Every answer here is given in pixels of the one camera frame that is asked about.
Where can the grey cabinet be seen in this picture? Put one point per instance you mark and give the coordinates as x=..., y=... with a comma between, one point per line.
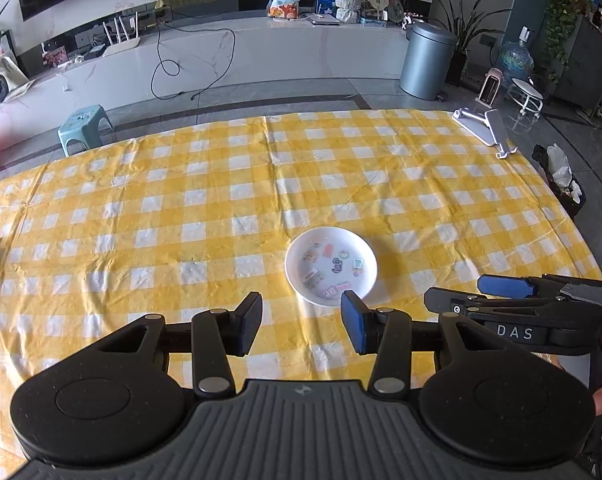
x=588, y=65

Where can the silver laptop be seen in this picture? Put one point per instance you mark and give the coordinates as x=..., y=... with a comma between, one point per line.
x=323, y=20

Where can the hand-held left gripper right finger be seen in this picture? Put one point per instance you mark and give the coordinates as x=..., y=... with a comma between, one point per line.
x=353, y=324

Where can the small photo frame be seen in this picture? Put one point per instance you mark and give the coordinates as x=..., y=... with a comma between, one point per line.
x=54, y=58

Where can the small black box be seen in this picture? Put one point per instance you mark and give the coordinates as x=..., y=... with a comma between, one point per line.
x=97, y=49

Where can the small white round stool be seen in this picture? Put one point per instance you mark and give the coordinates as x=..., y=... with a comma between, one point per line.
x=525, y=92

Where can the potted long leaf plant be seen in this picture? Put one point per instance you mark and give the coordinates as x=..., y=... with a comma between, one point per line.
x=463, y=30

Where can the white plate with stickers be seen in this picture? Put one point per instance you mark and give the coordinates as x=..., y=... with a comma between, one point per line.
x=331, y=265

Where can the white paper card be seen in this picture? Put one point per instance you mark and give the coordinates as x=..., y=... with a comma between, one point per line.
x=13, y=75

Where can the small pink heater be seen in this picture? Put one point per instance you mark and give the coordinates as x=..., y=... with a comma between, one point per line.
x=487, y=89

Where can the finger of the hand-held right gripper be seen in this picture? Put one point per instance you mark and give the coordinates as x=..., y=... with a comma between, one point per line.
x=506, y=286
x=453, y=301

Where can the blue water bottle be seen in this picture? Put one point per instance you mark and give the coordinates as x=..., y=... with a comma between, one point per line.
x=515, y=60

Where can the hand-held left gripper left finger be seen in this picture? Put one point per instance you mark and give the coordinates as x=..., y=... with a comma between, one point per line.
x=246, y=326

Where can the white router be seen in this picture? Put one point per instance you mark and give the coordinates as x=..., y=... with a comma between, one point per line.
x=123, y=49

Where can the climbing green plant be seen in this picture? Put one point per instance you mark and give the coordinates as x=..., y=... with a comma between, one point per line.
x=561, y=5

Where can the white marble television console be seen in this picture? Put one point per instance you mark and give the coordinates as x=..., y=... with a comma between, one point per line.
x=281, y=55

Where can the black bin with paper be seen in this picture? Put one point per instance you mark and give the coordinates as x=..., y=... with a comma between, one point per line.
x=561, y=180

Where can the grey blue trash can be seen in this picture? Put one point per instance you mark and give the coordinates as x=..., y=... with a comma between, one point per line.
x=426, y=65

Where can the yellow checked tablecloth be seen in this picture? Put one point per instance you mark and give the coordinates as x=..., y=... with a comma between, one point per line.
x=156, y=220

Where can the light blue plastic stool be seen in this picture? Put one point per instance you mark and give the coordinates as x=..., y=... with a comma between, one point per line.
x=83, y=125

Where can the white phone stand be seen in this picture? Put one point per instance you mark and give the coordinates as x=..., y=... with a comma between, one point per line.
x=488, y=127

